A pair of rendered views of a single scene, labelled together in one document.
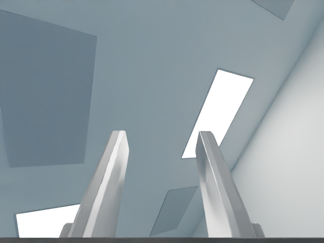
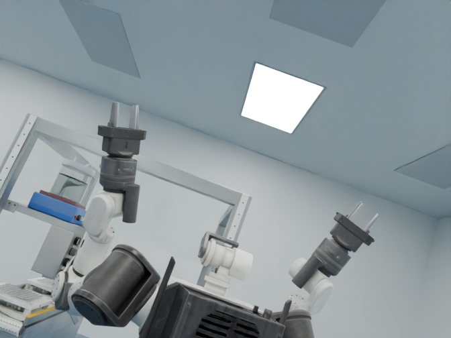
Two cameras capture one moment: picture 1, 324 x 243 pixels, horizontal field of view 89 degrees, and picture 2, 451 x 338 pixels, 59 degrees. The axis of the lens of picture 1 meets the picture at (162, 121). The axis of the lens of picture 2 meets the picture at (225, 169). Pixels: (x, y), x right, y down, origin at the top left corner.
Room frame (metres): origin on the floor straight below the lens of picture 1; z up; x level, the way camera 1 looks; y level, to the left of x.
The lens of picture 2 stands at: (-0.95, -0.54, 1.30)
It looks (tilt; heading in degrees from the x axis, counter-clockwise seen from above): 13 degrees up; 49
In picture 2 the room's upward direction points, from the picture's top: 20 degrees clockwise
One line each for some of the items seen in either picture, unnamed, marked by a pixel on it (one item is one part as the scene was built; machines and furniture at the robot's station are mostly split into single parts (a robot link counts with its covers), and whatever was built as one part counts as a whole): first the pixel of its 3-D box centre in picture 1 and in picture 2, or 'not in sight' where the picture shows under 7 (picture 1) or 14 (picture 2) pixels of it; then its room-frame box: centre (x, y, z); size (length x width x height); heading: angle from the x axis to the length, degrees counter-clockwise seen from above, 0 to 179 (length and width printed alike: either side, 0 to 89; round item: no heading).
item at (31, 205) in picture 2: not in sight; (62, 208); (-0.21, 1.30, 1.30); 0.21 x 0.20 x 0.09; 139
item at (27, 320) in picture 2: not in sight; (73, 302); (0.22, 1.65, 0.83); 1.32 x 0.02 x 0.03; 49
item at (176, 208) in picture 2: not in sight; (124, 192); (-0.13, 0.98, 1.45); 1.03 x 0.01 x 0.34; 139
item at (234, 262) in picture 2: not in sight; (225, 264); (-0.26, 0.14, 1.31); 0.10 x 0.07 x 0.09; 150
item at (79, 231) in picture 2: not in sight; (58, 221); (-0.13, 1.47, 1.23); 0.62 x 0.38 x 0.04; 49
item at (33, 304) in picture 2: not in sight; (17, 295); (-0.20, 1.37, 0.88); 0.25 x 0.24 x 0.02; 139
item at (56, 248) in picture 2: not in sight; (61, 251); (-0.16, 1.23, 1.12); 0.22 x 0.11 x 0.20; 49
